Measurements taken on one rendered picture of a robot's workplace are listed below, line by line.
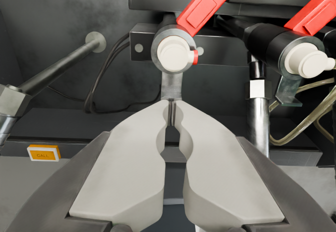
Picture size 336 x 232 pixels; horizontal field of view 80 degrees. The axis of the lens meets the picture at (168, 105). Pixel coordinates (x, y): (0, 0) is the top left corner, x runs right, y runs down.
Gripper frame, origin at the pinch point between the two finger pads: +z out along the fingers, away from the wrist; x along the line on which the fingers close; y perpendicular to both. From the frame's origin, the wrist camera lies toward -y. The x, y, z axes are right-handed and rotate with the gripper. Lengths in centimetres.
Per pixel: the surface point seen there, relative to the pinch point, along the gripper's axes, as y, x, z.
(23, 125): 19.1, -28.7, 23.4
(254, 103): 1.9, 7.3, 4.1
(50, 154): 20.7, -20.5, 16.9
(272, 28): -4.1, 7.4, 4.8
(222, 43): -0.8, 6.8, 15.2
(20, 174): 137, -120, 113
